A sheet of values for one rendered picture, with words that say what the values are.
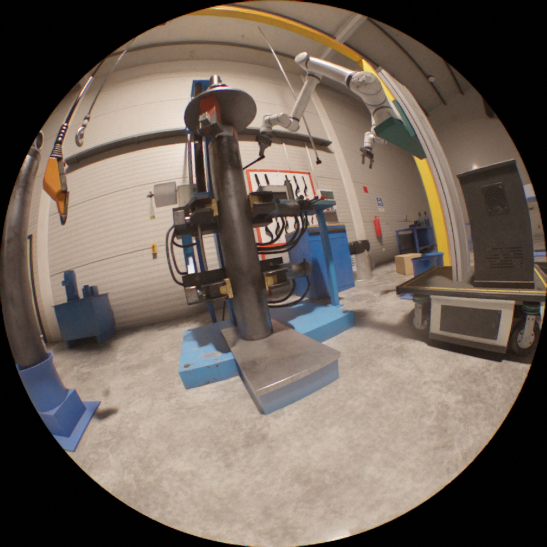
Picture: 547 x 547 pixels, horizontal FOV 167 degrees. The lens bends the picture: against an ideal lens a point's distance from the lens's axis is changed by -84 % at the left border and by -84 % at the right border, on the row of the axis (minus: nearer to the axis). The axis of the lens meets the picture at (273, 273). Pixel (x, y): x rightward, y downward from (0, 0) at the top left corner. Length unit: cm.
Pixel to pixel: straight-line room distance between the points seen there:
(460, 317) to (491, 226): 43
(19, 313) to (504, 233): 209
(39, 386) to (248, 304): 126
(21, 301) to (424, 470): 157
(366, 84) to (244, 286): 132
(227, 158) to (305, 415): 137
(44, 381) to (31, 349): 15
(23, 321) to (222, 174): 136
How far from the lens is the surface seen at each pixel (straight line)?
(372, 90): 118
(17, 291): 116
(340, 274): 264
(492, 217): 101
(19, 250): 121
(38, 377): 116
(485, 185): 102
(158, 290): 316
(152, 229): 327
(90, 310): 284
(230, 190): 113
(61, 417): 119
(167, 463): 81
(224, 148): 129
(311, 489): 62
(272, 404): 80
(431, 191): 293
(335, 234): 265
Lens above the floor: 59
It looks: 4 degrees down
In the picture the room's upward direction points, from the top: 11 degrees counter-clockwise
